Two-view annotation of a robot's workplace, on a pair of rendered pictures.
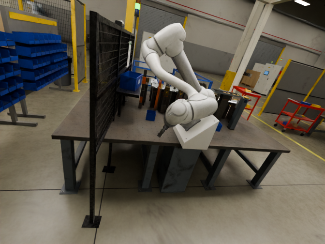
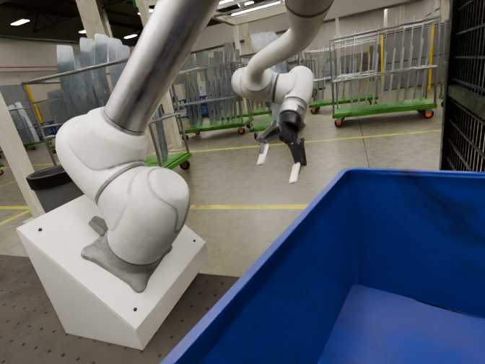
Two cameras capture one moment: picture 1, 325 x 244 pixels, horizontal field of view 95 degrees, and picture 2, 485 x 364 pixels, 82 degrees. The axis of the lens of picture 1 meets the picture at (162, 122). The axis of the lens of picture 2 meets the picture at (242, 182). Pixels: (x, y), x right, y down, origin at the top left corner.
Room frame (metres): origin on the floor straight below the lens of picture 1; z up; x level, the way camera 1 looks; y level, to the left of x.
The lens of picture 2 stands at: (1.70, 0.43, 1.25)
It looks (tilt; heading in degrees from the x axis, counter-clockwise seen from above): 19 degrees down; 220
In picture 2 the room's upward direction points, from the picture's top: 10 degrees counter-clockwise
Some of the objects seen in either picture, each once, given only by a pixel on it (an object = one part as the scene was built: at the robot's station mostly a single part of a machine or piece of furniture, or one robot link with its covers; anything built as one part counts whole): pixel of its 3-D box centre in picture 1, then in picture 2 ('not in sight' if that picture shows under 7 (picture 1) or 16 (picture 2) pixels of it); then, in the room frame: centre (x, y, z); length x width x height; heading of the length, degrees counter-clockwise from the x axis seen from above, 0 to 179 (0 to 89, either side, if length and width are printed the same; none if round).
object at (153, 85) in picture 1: (198, 94); not in sight; (2.16, -0.40, 1.00); 1.38 x 0.22 x 0.02; 101
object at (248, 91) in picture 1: (239, 105); not in sight; (4.27, -2.03, 0.49); 0.81 x 0.46 x 0.98; 1
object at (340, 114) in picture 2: not in sight; (379, 76); (-5.07, -1.04, 0.89); 1.90 x 1.00 x 1.77; 104
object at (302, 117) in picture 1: (296, 117); not in sight; (4.52, -3.87, 0.49); 0.81 x 0.46 x 0.97; 95
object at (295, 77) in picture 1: (306, 96); not in sight; (6.04, -5.05, 1.00); 3.44 x 0.14 x 2.00; 107
